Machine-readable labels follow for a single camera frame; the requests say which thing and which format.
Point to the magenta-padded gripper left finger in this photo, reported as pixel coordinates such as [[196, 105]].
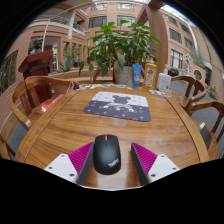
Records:
[[61, 165]]

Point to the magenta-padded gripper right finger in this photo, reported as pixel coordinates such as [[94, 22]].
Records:
[[161, 165]]

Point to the black computer mouse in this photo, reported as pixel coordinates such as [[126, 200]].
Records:
[[106, 153]]

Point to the grey printed mouse pad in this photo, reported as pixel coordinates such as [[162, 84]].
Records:
[[133, 111]]

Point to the black notebook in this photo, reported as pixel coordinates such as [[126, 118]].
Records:
[[202, 125]]

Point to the red plastic bag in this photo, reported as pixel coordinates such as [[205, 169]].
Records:
[[51, 103]]

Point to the clear plastic packet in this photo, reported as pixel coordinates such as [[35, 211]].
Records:
[[156, 92]]

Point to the wooden armchair with black notebook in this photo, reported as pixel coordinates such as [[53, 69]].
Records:
[[208, 105]]

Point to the wooden armchair with red bag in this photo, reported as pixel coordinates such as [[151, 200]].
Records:
[[18, 96]]

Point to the white pump bottle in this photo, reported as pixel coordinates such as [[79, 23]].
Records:
[[163, 82]]

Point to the cream sticker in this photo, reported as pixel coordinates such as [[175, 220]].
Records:
[[96, 86]]

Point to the square blue sticker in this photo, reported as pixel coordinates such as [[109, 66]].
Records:
[[121, 86]]

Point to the yellow flowering plant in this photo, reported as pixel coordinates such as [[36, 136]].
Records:
[[212, 91]]

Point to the yellow dish soap bottle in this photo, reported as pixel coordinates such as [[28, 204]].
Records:
[[150, 75]]

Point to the long wooden planter bench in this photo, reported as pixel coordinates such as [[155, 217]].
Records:
[[73, 74]]

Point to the blue tube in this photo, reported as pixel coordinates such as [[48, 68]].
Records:
[[136, 76]]

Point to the oval blue sticker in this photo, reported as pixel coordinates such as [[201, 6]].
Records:
[[112, 86]]

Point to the green plant in white pot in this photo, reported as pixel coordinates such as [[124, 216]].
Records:
[[124, 75]]

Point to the dark red wooden lectern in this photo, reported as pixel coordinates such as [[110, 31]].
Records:
[[36, 65]]

